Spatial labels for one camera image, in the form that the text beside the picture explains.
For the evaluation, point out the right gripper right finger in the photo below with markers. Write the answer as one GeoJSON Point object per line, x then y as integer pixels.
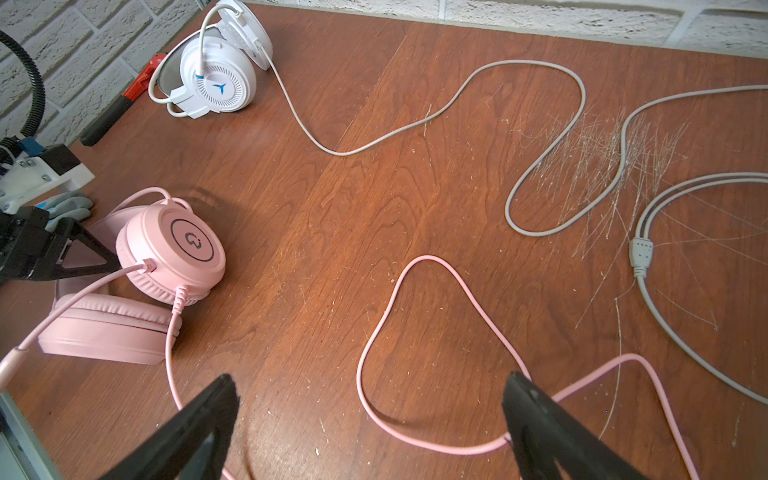
{"type": "Point", "coordinates": [547, 441]}

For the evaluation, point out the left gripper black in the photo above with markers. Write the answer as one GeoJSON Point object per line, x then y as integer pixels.
{"type": "Point", "coordinates": [30, 252]}

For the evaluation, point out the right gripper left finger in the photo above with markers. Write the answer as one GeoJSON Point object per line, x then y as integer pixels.
{"type": "Point", "coordinates": [193, 444]}

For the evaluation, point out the pink headphones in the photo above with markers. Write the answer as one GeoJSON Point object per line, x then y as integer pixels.
{"type": "Point", "coordinates": [149, 226]}

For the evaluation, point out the white headphones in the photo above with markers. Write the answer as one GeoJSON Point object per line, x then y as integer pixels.
{"type": "Point", "coordinates": [213, 69]}

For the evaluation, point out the blue grey work glove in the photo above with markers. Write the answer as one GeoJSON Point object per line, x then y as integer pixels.
{"type": "Point", "coordinates": [71, 204]}

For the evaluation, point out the red pipe wrench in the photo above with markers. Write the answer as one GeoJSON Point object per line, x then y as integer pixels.
{"type": "Point", "coordinates": [95, 131]}

